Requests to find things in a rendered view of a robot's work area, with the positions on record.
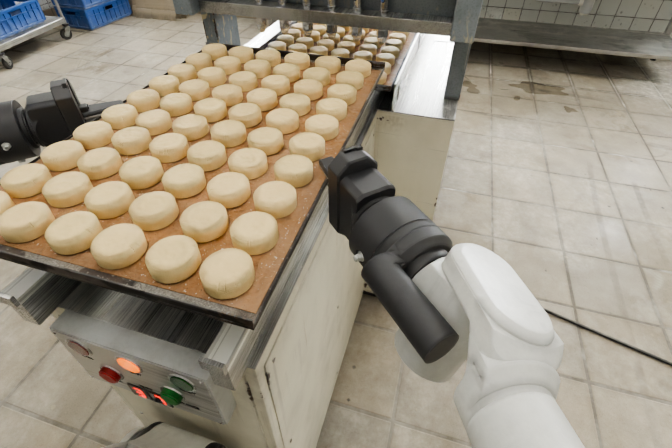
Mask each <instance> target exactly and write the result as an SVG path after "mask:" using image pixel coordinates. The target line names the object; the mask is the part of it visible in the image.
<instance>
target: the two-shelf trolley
mask: <svg viewBox="0 0 672 448"><path fill-rule="evenodd" d="M54 3H55V5H56V7H57V9H58V12H59V14H60V16H61V17H56V16H45V18H46V20H44V21H45V22H43V23H41V24H39V25H36V26H34V27H32V28H29V29H27V30H25V31H22V32H20V33H18V34H16V35H13V36H11V37H9V38H6V39H4V40H2V41H0V61H1V62H2V65H3V66H4V67H5V68H6V69H12V67H13V62H12V60H11V58H10V57H8V56H6V55H4V54H5V53H3V52H2V51H4V50H6V49H9V48H11V47H13V46H15V45H17V44H20V43H22V42H24V41H26V40H28V39H31V38H33V37H35V36H37V35H40V34H42V33H44V32H46V31H48V30H51V29H53V28H55V27H57V26H59V25H62V26H64V27H62V29H61V31H60V35H61V37H62V38H64V39H66V40H69V39H71V38H72V32H71V31H70V26H68V25H69V23H67V22H66V20H65V17H64V16H63V14H62V11H61V9H60V7H59V4H58V2H57V0H54Z"/></svg>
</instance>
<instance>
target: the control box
mask: <svg viewBox="0 0 672 448"><path fill-rule="evenodd" d="M49 328H50V330H51V332H52V333H53V334H54V335H55V336H56V337H57V338H58V340H59V341H60V342H61V343H62V344H63V345H64V346H65V348H66V349H67V350H68V351H69V352H70V353H71V354H72V356H73V357H74V358H75V359H76V360H77V361H78V362H79V364H80V365H81V366H82V367H83V368H84V369H85V371H86V372H87V373H88V374H89V375H90V376H91V377H92V378H95V379H98V380H101V381H104V382H107V383H109V384H112V385H115V386H118V387H120V388H123V389H126V390H129V391H132V392H133V393H134V394H135V395H138V394H137V393H136V391H134V389H133V387H134V388H137V389H139V390H140V391H142V392H143V393H144V395H145V396H146V397H145V398H146V399H149V400H152V401H153V400H154V401H155V402H157V400H156V398H155V397H154V396H153V395H156V396H159V397H160V393H161V391H162V389H169V390H171V391H174V392H175V393H177V394H178V395H180V396H181V397H182V401H181V403H180V404H179V405H171V404H169V403H167V402H165V401H164V402H165V403H166V404H167V405H166V406H169V407H171V408H174V407H176V408H179V409H182V410H184V411H187V412H190V413H193V414H195V415H198V416H201V417H204V418H207V419H209V420H212V421H215V422H218V423H220V424H223V425H224V424H228V422H229V420H230V418H231V416H232V414H233V412H234V410H235V408H236V405H237V404H236V401H235V398H234V396H233V393H232V391H231V390H230V389H227V388H224V387H221V386H218V385H215V384H214V382H213V380H212V378H211V375H210V373H209V371H208V370H204V369H202V368H201V366H200V364H199V362H198V360H199V358H200V356H202V357H204V356H205V353H202V352H199V351H196V350H192V349H189V348H186V347H183V346H180V345H177V344H174V343H170V342H167V341H164V340H161V339H158V338H155V337H152V336H148V335H145V334H142V333H139V332H136V331H133V330H130V329H126V328H123V327H120V326H117V325H114V324H111V323H108V322H104V321H101V320H98V319H95V318H92V317H89V316H86V315H83V314H79V313H76V312H73V311H70V310H67V309H66V310H65V311H64V312H63V313H62V314H61V315H60V316H59V317H58V318H57V319H56V320H55V321H54V322H53V323H52V324H51V326H50V327H49ZM68 342H74V343H76V344H78V345H80V346H82V347H83V348H85V349H86V350H87V351H88V352H89V355H88V356H85V355H82V354H80V353H78V352H76V351H74V350H73V349H72V348H70V347H69V346H68ZM117 359H124V360H126V361H128V362H130V363H132V364H134V365H135V366H136V367H137V368H138V369H139V372H138V373H134V372H131V371H129V370H127V369H125V368H123V367H122V366H121V365H119V363H118V362H117ZM102 367H106V368H109V369H111V370H113V371H115V372H116V373H117V374H119V375H120V377H121V379H120V380H119V382H118V383H115V384H114V383H110V382H108V381H106V380H104V379H103V378H102V377H100V375H99V371H100V370H101V368H102ZM171 377H176V378H179V379H182V380H184V381H186V382H187V383H189V384H190V385H191V386H192V387H193V391H186V390H183V389H181V388H179V387H177V386H175V385H174V384H173V383H172V382H171V381H170V378H171ZM137 391H138V390H137ZM140 391H138V392H140ZM138 396H139V395H138Z"/></svg>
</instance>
